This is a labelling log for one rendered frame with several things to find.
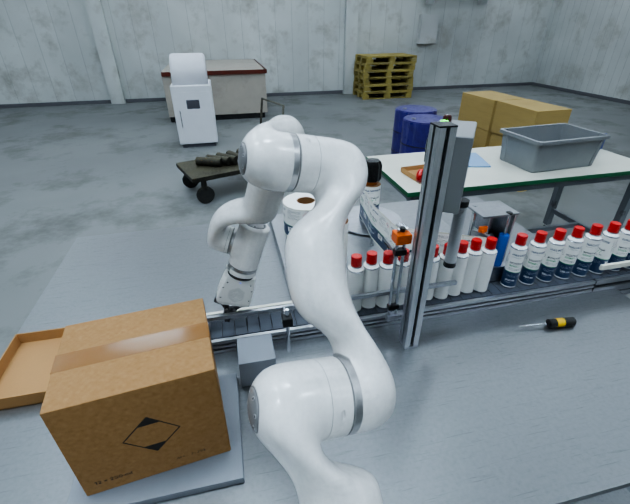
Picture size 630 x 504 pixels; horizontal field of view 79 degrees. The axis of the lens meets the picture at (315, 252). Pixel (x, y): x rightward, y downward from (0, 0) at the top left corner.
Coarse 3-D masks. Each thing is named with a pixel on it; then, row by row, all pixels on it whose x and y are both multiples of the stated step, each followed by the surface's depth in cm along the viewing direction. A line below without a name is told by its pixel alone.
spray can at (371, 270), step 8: (368, 256) 118; (376, 256) 118; (368, 264) 120; (376, 264) 120; (368, 272) 120; (376, 272) 120; (368, 280) 121; (376, 280) 122; (368, 288) 123; (376, 288) 124; (368, 304) 126
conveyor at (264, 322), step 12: (588, 276) 143; (492, 288) 137; (504, 288) 137; (516, 288) 137; (528, 288) 137; (432, 300) 131; (444, 300) 131; (456, 300) 131; (276, 312) 126; (360, 312) 126; (372, 312) 126; (384, 312) 126; (216, 324) 121; (228, 324) 121; (240, 324) 121; (252, 324) 121; (264, 324) 121; (276, 324) 121; (300, 324) 121; (216, 336) 117; (228, 336) 117
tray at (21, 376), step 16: (16, 336) 119; (32, 336) 121; (48, 336) 122; (16, 352) 118; (32, 352) 118; (48, 352) 118; (0, 368) 110; (16, 368) 112; (32, 368) 112; (48, 368) 112; (0, 384) 107; (16, 384) 107; (32, 384) 107; (0, 400) 99; (16, 400) 100; (32, 400) 101
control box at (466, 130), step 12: (456, 120) 100; (468, 132) 89; (456, 144) 88; (468, 144) 87; (456, 156) 89; (468, 156) 88; (456, 168) 90; (456, 180) 91; (456, 192) 93; (444, 204) 95; (456, 204) 94
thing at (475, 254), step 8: (472, 240) 125; (480, 240) 125; (472, 248) 126; (480, 248) 126; (472, 256) 126; (480, 256) 126; (472, 264) 128; (472, 272) 129; (464, 280) 132; (472, 280) 131; (464, 288) 133; (472, 288) 133
